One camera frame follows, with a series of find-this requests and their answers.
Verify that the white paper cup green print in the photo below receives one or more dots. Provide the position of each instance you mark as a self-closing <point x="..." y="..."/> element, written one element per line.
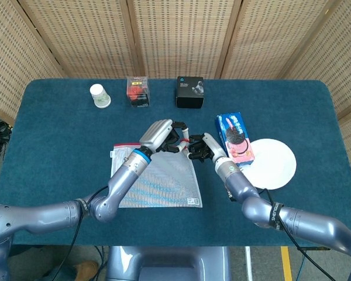
<point x="99" y="95"/>

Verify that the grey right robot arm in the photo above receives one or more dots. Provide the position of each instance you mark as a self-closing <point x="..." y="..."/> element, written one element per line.
<point x="310" y="222"/>

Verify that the brown shoe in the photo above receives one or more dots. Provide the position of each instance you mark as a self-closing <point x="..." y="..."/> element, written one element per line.
<point x="86" y="269"/>

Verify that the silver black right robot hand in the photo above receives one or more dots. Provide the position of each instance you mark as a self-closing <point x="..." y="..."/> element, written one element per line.
<point x="212" y="146"/>

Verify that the black cardboard box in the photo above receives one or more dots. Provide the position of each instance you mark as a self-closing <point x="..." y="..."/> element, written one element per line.
<point x="190" y="99"/>

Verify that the clear plastic binder clip box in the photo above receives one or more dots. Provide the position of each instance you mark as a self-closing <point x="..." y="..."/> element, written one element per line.
<point x="138" y="93"/>

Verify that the grey robot torso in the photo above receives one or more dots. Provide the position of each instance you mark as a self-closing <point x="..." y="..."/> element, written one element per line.
<point x="169" y="263"/>

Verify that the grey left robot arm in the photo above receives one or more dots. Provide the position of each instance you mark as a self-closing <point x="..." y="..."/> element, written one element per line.
<point x="46" y="213"/>

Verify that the dark blue table cloth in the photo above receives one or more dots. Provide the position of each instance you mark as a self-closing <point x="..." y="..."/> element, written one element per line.
<point x="193" y="228"/>

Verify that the black table control box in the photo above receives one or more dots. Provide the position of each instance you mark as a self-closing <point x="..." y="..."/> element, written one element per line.
<point x="319" y="248"/>

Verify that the woven wooden folding screen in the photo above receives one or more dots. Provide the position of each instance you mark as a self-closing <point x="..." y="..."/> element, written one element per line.
<point x="178" y="35"/>

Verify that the white paper plate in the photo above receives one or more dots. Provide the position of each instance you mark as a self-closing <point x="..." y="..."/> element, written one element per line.
<point x="275" y="167"/>

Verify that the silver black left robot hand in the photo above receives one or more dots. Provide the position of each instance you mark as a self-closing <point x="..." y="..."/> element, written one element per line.
<point x="156" y="134"/>

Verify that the blue Oreo cookie box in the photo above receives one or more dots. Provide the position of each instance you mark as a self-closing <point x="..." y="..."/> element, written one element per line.
<point x="234" y="137"/>

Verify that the white table leg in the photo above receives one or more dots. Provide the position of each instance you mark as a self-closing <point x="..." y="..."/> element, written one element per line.
<point x="248" y="263"/>

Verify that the clear zip pouch red strip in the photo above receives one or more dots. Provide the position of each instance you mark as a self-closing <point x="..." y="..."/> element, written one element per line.
<point x="169" y="181"/>

